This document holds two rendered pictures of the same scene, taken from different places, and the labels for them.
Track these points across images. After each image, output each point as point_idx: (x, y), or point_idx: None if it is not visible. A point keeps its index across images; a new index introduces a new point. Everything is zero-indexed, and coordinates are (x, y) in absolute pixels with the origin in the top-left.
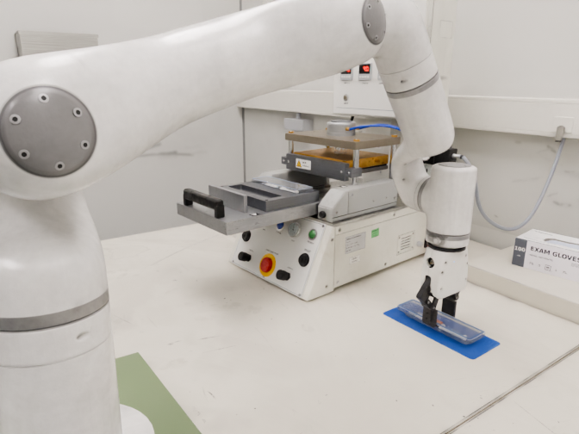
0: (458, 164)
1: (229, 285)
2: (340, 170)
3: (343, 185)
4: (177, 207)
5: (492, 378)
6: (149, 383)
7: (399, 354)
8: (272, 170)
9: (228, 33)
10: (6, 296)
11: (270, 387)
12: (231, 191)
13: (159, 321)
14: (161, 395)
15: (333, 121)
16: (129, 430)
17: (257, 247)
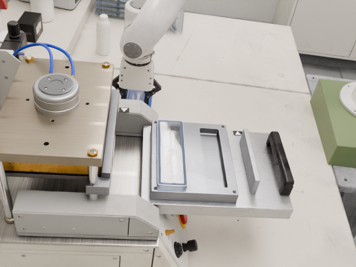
0: (142, 2)
1: (220, 238)
2: (118, 102)
3: (120, 111)
4: (291, 213)
5: (160, 80)
6: (336, 121)
7: (180, 110)
8: (117, 213)
9: None
10: None
11: (261, 132)
12: (251, 144)
13: (303, 221)
14: (332, 112)
15: (73, 87)
16: (348, 98)
17: (178, 231)
